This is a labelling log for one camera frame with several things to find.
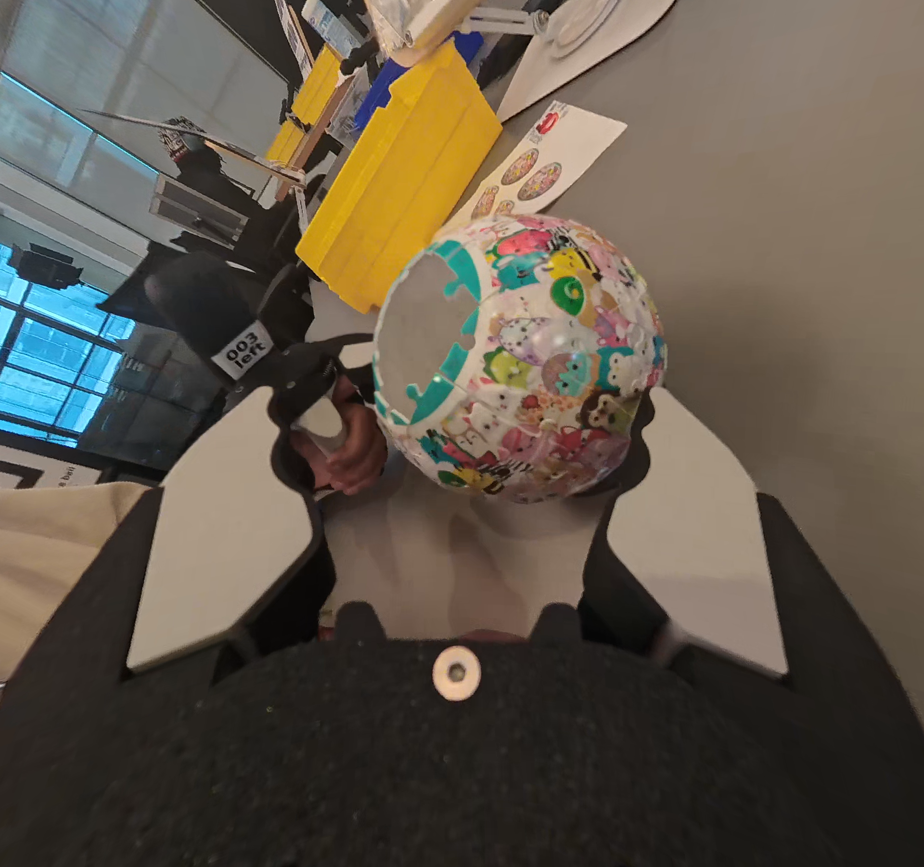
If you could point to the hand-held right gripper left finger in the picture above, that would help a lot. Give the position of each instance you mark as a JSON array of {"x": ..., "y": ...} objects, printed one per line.
[{"x": 231, "y": 542}]

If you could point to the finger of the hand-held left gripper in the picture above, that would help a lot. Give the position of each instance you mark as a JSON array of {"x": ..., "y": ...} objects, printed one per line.
[{"x": 357, "y": 358}]

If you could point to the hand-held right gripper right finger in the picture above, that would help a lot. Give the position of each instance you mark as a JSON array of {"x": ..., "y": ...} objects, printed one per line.
[{"x": 693, "y": 542}]

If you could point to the colourful puzzle ball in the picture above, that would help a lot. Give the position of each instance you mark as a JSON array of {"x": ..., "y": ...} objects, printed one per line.
[{"x": 548, "y": 347}]

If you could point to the white bottle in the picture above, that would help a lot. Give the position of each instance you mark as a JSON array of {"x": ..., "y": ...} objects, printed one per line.
[{"x": 328, "y": 22}]

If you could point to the yellow plastic bin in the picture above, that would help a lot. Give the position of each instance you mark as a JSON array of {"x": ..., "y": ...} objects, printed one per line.
[{"x": 404, "y": 174}]

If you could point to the small blue bin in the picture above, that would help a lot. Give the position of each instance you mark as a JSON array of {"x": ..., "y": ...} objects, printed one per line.
[{"x": 375, "y": 105}]

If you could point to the black white marker sign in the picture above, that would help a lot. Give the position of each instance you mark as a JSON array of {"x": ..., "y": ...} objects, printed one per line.
[{"x": 43, "y": 473}]

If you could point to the person's left hand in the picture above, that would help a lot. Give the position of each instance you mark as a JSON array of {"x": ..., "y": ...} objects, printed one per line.
[{"x": 361, "y": 448}]

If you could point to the small yellow bin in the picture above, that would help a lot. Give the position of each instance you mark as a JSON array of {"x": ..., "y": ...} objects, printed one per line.
[
  {"x": 283, "y": 139},
  {"x": 317, "y": 83}
]

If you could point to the person's left forearm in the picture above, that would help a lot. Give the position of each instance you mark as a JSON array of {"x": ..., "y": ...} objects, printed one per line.
[{"x": 72, "y": 520}]

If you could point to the black studio light panel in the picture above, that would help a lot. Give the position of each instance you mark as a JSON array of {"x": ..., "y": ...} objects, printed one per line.
[{"x": 47, "y": 266}]

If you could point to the white instruction sheet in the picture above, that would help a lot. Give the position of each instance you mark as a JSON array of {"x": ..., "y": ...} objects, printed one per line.
[{"x": 570, "y": 145}]

